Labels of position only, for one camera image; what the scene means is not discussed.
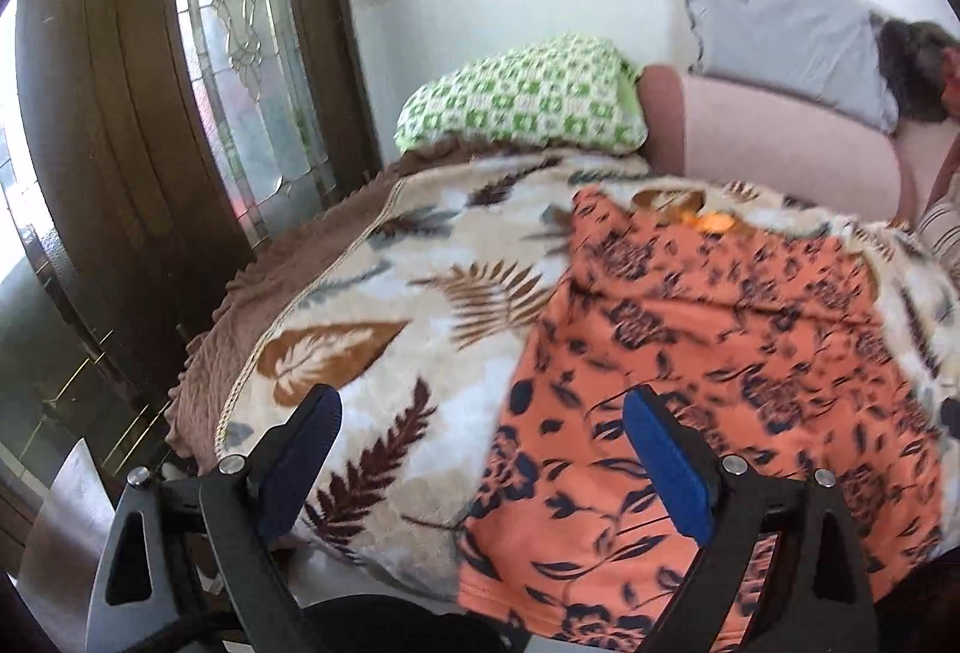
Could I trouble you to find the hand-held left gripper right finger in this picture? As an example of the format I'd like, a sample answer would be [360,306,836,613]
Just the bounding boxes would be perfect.
[621,385,878,653]

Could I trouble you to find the dark furry cushion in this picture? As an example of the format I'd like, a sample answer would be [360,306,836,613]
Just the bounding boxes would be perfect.
[877,19,960,127]

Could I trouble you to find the pink bolster cushion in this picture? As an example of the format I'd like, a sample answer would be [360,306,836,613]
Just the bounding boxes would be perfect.
[637,64,960,228]

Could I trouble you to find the grey pillow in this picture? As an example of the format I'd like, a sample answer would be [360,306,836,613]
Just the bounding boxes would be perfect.
[675,0,901,136]

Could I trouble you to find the orange floral garment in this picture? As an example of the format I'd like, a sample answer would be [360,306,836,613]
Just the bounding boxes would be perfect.
[454,184,947,653]

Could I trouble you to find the striped cushion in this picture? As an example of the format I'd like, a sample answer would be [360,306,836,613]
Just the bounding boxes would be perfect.
[915,162,960,266]

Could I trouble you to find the green checked pillow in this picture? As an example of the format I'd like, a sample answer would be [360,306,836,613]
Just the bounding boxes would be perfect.
[394,33,650,158]

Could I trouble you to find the brown wooden stained-glass door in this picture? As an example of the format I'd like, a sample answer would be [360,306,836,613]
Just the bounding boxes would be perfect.
[15,0,385,399]

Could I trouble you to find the leaf print blanket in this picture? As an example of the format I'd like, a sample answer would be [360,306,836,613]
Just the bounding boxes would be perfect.
[169,143,960,598]

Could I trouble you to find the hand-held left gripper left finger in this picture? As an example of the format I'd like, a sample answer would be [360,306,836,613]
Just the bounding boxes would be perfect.
[84,384,344,653]

